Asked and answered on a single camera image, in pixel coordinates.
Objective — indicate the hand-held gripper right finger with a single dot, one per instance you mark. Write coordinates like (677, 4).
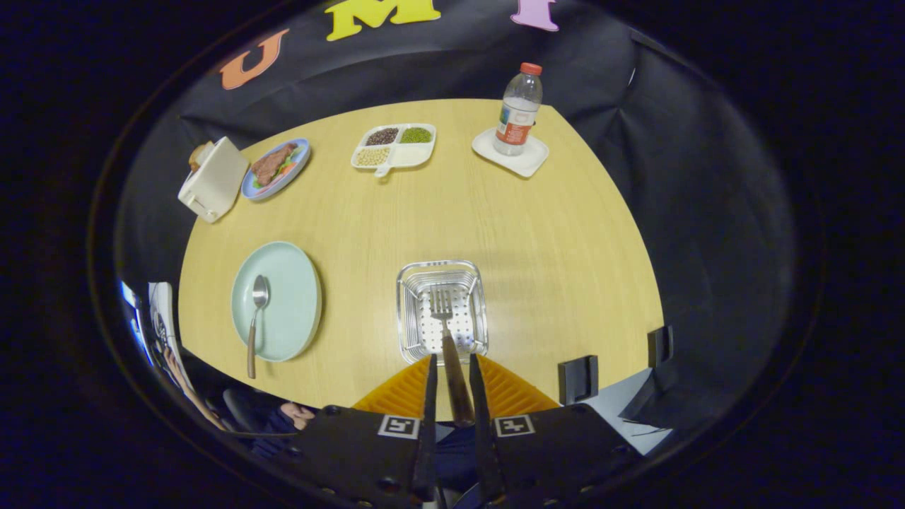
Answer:
(481, 424)

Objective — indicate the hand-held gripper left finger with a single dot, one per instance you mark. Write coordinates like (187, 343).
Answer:
(430, 424)

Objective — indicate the perforated metal basket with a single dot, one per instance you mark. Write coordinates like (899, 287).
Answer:
(410, 332)

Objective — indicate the black table clamp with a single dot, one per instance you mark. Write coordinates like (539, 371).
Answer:
(659, 346)
(578, 380)

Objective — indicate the pale green plate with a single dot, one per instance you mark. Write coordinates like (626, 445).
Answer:
(290, 304)

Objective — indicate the dark office chair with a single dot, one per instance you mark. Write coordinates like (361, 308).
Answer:
(244, 410)

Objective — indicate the white square coaster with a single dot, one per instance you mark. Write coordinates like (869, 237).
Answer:
(527, 164)

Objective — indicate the white divided bean tray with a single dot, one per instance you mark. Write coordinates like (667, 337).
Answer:
(410, 155)

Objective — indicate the white side desk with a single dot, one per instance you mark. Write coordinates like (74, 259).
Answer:
(161, 304)

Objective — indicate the blue plate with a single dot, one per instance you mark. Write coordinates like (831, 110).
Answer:
(251, 189)

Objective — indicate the cooked steak with vegetables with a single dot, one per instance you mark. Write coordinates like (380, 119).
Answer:
(272, 164)

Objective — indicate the clear bottle with red cap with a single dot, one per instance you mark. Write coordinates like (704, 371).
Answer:
(517, 106)

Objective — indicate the computer monitor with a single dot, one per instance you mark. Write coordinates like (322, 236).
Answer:
(131, 300)

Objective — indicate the white toaster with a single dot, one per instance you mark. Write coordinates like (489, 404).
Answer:
(215, 180)

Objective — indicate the toasted bread slice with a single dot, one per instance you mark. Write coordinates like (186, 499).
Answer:
(199, 154)

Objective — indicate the black backdrop cloth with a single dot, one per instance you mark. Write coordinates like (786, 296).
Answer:
(424, 63)

